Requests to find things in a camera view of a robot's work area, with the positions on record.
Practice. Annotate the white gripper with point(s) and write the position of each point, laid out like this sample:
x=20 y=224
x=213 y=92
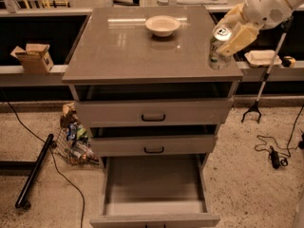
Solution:
x=263 y=8

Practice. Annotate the silver green 7up can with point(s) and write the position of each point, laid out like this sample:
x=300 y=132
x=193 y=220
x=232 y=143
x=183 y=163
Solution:
x=220 y=36

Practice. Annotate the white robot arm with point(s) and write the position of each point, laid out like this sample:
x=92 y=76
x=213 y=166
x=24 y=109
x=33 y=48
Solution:
x=248 y=18

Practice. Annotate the top grey drawer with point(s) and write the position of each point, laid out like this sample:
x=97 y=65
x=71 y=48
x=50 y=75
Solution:
x=148 y=113

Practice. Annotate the grey drawer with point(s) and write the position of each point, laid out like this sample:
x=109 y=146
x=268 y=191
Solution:
x=154 y=192
x=163 y=145
x=148 y=113

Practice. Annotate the grey drawer cabinet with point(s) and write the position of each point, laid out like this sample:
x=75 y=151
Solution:
x=119 y=59

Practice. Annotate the middle grey drawer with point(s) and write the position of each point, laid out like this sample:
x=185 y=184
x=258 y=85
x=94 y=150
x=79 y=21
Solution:
x=163 y=145

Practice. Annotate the bottom grey drawer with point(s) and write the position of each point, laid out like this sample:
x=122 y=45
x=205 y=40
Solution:
x=154 y=192

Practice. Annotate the white foam takeout tray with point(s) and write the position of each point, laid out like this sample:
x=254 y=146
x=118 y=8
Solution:
x=259 y=58

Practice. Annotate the yellow black tape measure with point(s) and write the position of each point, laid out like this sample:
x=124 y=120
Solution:
x=288 y=61

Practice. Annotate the white paper bowl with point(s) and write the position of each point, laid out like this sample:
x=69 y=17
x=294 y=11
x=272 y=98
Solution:
x=162 y=25

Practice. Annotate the grabber reacher tool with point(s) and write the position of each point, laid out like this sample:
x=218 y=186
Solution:
x=254 y=107

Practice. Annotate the brown cardboard box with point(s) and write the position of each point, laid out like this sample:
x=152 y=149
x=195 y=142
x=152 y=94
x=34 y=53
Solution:
x=35 y=58

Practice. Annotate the black metal floor bar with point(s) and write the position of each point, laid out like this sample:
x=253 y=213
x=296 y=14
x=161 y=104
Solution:
x=22 y=201

